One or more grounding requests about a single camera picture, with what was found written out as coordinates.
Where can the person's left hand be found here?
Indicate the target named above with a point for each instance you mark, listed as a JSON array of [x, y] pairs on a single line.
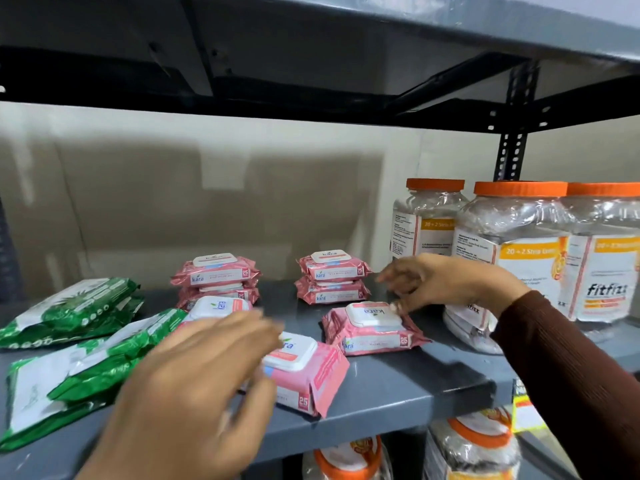
[[180, 394]]

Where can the person's right hand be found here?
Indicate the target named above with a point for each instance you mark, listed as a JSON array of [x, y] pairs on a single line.
[[450, 282]]

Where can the person's right thumb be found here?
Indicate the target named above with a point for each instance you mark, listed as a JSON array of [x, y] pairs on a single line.
[[407, 305]]

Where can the person's left thumb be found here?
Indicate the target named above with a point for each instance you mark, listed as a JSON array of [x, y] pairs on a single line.
[[260, 414]]

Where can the pink wipes pack white lid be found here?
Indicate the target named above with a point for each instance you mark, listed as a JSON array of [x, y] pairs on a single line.
[[320, 374]]

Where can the person's right forearm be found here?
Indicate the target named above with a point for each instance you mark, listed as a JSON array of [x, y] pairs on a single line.
[[565, 374]]

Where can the group of pink wipes packets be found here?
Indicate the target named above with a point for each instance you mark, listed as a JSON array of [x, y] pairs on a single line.
[[370, 337]]

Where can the grey metal shelf rack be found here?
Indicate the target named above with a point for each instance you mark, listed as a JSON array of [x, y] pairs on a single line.
[[400, 384]]

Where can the clear jar orange lid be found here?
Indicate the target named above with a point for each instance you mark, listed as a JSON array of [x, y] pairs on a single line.
[[350, 462], [605, 264], [430, 219], [520, 239], [470, 449]]

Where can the yellow shelf tag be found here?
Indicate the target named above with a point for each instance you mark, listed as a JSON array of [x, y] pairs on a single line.
[[525, 409]]

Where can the green wipes packet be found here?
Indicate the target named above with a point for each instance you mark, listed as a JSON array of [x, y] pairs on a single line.
[[75, 304], [115, 354], [35, 399], [75, 332]]

